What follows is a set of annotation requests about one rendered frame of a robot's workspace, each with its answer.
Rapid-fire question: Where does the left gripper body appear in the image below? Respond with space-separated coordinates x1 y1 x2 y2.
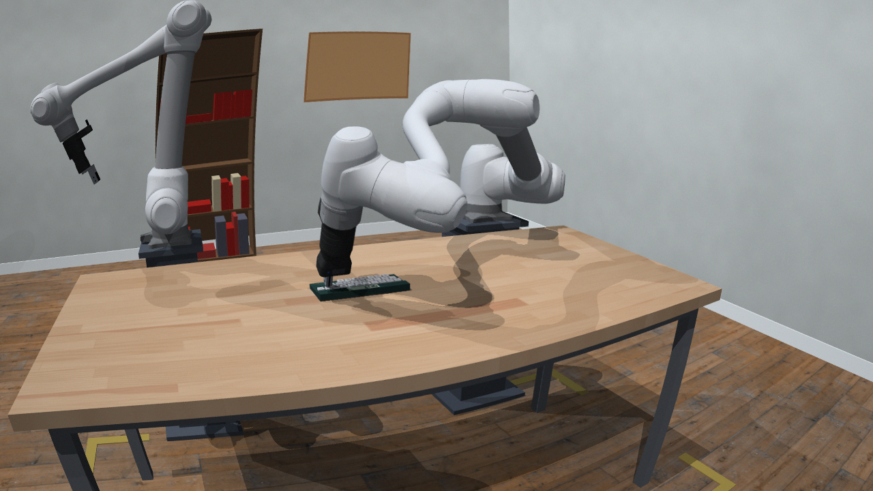
316 196 363 277

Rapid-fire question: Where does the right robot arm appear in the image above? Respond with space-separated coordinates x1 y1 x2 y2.
31 0 211 249

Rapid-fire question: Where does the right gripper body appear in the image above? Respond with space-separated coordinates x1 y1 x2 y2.
55 117 93 174

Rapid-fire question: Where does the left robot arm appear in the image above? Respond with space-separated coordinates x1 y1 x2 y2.
321 79 565 233

